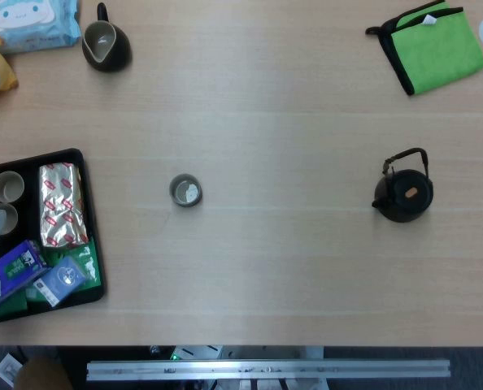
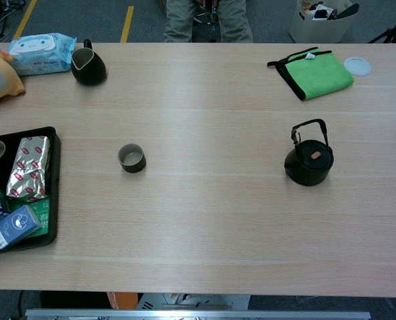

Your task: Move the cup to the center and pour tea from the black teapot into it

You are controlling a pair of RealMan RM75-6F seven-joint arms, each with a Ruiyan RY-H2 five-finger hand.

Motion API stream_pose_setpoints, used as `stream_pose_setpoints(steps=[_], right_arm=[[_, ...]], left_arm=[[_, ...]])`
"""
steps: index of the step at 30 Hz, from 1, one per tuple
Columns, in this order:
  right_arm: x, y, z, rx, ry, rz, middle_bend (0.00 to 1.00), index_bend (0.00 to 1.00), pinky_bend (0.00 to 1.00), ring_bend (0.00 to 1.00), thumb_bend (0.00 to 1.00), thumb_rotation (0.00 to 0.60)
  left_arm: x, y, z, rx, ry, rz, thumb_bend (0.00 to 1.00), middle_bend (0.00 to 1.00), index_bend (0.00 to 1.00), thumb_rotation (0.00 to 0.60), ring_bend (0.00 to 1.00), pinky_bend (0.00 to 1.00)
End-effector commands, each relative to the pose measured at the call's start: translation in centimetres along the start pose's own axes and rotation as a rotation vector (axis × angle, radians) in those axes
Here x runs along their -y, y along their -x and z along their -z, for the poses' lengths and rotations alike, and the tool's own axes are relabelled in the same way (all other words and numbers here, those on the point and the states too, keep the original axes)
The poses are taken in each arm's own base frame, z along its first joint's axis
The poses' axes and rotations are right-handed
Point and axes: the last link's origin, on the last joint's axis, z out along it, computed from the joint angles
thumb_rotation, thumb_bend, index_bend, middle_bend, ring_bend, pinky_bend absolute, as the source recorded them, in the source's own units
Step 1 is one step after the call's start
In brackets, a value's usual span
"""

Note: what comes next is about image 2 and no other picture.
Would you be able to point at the person in khaki trousers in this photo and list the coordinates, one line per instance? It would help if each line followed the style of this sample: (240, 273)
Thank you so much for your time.
(178, 20)

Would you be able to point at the small grey tea cup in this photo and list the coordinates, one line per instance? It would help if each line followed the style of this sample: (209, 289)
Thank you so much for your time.
(135, 166)

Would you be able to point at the black tripod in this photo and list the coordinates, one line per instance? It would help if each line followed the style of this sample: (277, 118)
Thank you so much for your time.
(392, 30)

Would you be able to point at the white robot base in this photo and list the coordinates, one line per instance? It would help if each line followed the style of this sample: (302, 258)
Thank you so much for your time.
(191, 301)

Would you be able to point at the white storage bin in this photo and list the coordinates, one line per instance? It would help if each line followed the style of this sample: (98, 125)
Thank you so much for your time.
(318, 30)

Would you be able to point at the dark pitcher with beige inside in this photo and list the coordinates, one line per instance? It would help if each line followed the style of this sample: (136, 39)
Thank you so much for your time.
(91, 75)

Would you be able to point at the silver foil tea pack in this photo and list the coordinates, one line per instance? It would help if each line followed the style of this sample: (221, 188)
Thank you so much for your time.
(28, 166)

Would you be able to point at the orange panel under table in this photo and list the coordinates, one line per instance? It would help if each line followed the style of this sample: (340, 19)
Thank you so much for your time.
(121, 300)

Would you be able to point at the round white plastic lid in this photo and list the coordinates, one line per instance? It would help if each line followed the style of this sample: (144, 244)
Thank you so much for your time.
(358, 66)

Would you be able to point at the blue wet wipes pack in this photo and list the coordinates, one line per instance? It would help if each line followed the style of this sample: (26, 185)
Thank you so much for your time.
(41, 50)

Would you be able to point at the aluminium rail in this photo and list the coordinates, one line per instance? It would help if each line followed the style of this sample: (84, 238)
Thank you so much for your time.
(198, 315)

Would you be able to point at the black plastic tray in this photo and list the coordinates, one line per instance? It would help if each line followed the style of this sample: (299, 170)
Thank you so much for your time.
(54, 186)

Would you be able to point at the orange plush toy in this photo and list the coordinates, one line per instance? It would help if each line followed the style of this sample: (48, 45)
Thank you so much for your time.
(4, 90)

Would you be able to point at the blue box with white logo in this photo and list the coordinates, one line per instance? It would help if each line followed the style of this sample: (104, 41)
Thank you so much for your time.
(14, 226)

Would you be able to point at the green microfiber cloth black trim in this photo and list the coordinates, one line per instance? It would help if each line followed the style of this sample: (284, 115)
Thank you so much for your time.
(318, 75)

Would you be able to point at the green paper packet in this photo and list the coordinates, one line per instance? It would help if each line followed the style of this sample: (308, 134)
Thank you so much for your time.
(43, 216)

